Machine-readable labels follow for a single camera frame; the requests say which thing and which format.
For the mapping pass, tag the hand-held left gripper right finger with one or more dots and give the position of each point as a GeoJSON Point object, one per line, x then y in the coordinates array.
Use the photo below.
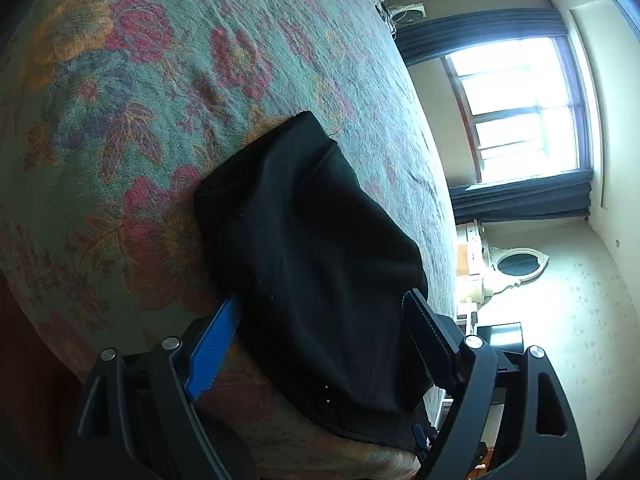
{"type": "Point", "coordinates": [425, 332]}

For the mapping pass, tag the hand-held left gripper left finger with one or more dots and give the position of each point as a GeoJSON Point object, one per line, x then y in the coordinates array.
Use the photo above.
{"type": "Point", "coordinates": [214, 351]}

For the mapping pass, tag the black pants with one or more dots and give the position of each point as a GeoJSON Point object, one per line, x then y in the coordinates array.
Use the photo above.
{"type": "Point", "coordinates": [310, 260]}

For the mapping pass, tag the black flat television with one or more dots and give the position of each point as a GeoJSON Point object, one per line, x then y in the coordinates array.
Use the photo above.
{"type": "Point", "coordinates": [500, 341]}

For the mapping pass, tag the white dressing table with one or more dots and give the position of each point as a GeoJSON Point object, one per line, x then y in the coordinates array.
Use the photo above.
{"type": "Point", "coordinates": [475, 270]}

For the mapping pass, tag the oval white-framed mirror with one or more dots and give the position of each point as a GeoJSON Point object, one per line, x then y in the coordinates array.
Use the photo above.
{"type": "Point", "coordinates": [520, 264]}

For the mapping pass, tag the bright window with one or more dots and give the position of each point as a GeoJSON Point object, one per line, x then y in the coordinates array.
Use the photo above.
{"type": "Point", "coordinates": [520, 110]}

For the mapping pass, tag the floral bed blanket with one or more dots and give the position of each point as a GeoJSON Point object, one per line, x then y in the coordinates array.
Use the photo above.
{"type": "Point", "coordinates": [165, 110]}

